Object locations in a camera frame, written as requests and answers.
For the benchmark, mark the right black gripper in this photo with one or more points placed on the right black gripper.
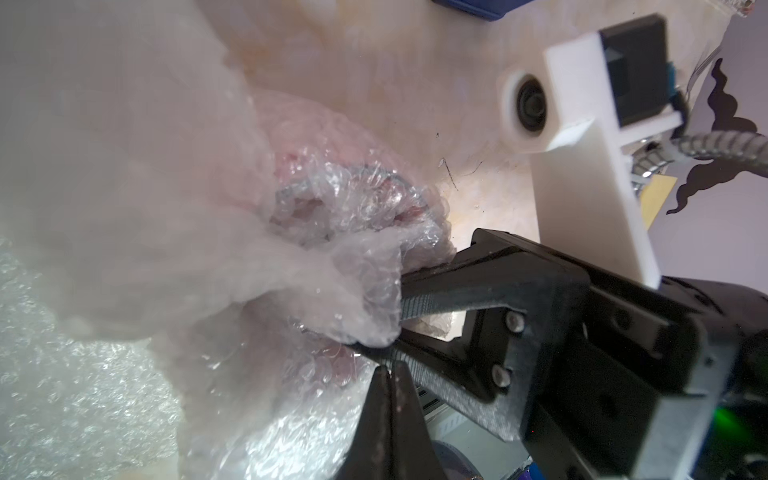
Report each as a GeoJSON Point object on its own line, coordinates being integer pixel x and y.
{"type": "Point", "coordinates": [665, 383]}

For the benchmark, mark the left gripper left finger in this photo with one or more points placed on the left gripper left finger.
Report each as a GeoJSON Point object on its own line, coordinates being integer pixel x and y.
{"type": "Point", "coordinates": [391, 440]}

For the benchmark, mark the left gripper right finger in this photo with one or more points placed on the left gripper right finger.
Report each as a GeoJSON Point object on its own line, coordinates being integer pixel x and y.
{"type": "Point", "coordinates": [499, 270]}

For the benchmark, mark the blue tape dispenser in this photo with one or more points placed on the blue tape dispenser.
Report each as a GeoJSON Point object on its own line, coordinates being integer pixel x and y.
{"type": "Point", "coordinates": [488, 10]}

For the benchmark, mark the yellow sponge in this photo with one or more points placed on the yellow sponge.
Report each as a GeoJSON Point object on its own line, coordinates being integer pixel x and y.
{"type": "Point", "coordinates": [654, 195]}

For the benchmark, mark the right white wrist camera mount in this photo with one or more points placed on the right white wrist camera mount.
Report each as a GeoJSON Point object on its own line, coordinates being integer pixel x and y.
{"type": "Point", "coordinates": [573, 109]}

